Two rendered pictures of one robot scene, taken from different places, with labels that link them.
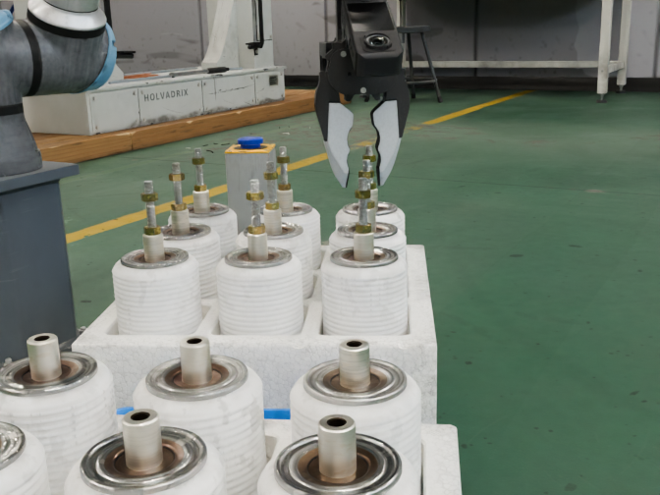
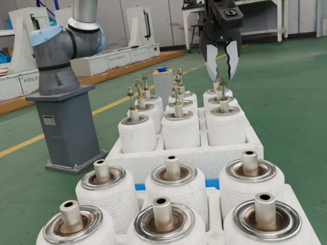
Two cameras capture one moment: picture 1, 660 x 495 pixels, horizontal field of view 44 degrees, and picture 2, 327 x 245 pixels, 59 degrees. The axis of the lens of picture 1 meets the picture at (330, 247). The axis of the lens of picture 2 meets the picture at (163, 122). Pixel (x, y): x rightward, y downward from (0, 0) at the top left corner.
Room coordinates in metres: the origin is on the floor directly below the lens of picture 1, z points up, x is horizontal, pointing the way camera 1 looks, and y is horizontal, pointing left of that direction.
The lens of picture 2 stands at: (0.14, 0.09, 0.47)
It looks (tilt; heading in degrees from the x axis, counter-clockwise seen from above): 18 degrees down; 3
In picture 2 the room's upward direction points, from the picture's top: 8 degrees counter-clockwise
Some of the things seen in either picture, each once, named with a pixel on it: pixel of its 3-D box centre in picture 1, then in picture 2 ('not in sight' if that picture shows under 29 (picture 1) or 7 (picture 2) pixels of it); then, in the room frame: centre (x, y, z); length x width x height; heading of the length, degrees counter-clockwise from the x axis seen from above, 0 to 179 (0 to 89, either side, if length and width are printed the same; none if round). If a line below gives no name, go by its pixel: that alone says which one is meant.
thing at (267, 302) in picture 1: (262, 334); (183, 147); (0.87, 0.08, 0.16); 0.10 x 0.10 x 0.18
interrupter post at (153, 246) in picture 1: (153, 247); (134, 115); (0.88, 0.20, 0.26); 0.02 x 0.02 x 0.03
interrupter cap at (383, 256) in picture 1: (363, 257); (225, 111); (0.86, -0.04, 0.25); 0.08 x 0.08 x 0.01
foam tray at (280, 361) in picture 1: (279, 351); (186, 152); (0.99, 0.07, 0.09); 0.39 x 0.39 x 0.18; 85
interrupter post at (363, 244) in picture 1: (363, 246); (224, 106); (0.86, -0.04, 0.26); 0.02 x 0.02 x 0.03
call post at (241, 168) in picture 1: (255, 244); (167, 110); (1.29, 0.12, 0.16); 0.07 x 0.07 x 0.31; 85
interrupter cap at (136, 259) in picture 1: (154, 258); (135, 120); (0.88, 0.20, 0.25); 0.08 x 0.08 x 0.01
